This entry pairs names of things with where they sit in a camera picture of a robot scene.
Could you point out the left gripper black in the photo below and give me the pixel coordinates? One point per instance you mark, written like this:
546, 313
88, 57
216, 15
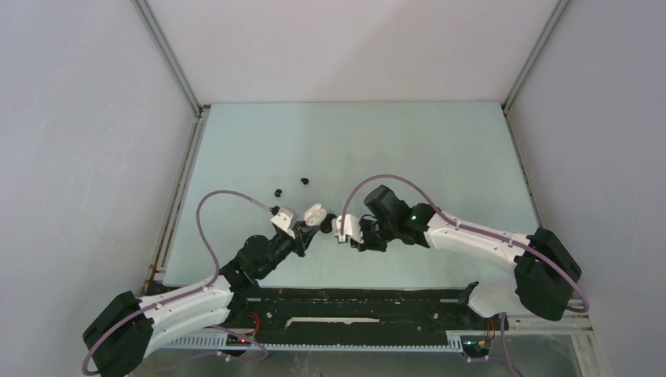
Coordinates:
303, 235

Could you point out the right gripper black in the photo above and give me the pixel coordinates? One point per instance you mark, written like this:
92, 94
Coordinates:
367, 244

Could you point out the black charging case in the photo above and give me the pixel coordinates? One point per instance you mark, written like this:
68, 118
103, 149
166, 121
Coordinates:
327, 225

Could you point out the white charging case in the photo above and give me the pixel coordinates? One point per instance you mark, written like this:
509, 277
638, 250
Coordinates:
315, 215

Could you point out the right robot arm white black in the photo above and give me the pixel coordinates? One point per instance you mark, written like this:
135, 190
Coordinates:
543, 275

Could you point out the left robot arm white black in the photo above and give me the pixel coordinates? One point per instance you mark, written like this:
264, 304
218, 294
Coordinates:
130, 328

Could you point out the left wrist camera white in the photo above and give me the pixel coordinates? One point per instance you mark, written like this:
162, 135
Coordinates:
284, 219

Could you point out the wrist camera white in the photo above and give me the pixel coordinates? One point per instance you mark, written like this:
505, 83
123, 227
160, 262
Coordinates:
347, 228
284, 219

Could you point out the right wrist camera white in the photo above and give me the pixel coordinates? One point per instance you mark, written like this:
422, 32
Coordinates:
347, 228

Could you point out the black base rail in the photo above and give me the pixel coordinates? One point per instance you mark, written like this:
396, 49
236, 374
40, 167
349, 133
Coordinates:
358, 317

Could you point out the left aluminium frame post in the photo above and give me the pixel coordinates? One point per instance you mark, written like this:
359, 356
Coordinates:
166, 51

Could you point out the aluminium frame post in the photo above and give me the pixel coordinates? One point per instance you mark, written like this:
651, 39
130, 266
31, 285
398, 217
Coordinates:
544, 37
166, 51

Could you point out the right aluminium frame post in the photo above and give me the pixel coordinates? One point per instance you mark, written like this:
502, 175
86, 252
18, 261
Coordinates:
544, 37

